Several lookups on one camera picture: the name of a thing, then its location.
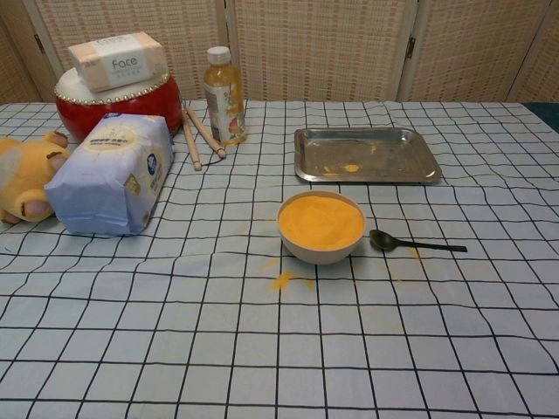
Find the wooden drumstick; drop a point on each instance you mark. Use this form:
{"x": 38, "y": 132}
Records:
{"x": 191, "y": 144}
{"x": 205, "y": 131}

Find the dark blue padded table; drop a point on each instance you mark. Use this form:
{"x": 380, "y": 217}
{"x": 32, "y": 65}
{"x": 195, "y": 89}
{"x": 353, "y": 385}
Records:
{"x": 543, "y": 111}

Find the woven folding screen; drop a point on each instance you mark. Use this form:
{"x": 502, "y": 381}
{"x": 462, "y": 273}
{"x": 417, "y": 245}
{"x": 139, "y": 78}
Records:
{"x": 319, "y": 43}

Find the metal tray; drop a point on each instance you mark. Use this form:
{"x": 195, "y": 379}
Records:
{"x": 362, "y": 148}

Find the peach white tissue pack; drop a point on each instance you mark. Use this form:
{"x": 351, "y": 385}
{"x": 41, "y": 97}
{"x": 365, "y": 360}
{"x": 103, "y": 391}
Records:
{"x": 118, "y": 65}

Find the bowl of orange powder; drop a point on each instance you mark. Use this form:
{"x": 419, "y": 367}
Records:
{"x": 321, "y": 256}

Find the yellow drink bottle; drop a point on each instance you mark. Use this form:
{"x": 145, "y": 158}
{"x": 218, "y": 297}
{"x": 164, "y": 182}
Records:
{"x": 225, "y": 109}

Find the yellow-orange powder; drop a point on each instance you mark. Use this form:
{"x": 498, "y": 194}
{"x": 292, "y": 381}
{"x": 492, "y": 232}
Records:
{"x": 321, "y": 222}

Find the yellow plush toy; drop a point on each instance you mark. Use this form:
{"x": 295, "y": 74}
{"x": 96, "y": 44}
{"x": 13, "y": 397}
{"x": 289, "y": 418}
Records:
{"x": 22, "y": 174}

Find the black spoon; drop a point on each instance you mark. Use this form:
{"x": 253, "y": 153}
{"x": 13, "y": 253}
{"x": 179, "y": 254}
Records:
{"x": 382, "y": 240}

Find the red drum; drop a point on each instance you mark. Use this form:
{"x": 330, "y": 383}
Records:
{"x": 131, "y": 109}

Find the blue checked tablecloth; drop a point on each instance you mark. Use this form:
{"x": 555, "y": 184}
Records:
{"x": 262, "y": 349}

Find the blue tissue pack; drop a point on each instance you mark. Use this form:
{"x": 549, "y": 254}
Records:
{"x": 109, "y": 174}

